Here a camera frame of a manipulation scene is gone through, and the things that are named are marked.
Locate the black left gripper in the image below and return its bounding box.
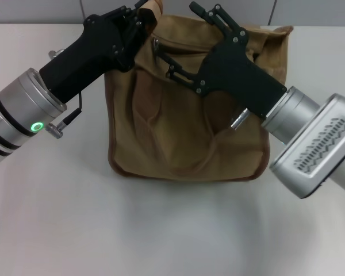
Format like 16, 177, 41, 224
39, 0, 152, 104

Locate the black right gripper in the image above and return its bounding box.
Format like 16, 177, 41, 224
156, 1, 288, 121

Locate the khaki canvas food bag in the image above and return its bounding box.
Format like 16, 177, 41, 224
103, 0, 294, 182

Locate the right gripper cable with connector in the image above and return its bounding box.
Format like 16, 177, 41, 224
230, 108, 250, 130

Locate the gripper cable with connector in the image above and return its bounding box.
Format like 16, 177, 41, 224
47, 91, 85, 140
230, 108, 250, 130

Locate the left gripper cable with connector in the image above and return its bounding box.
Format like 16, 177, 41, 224
47, 91, 85, 140

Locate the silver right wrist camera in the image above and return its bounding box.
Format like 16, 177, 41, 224
269, 92, 345, 200

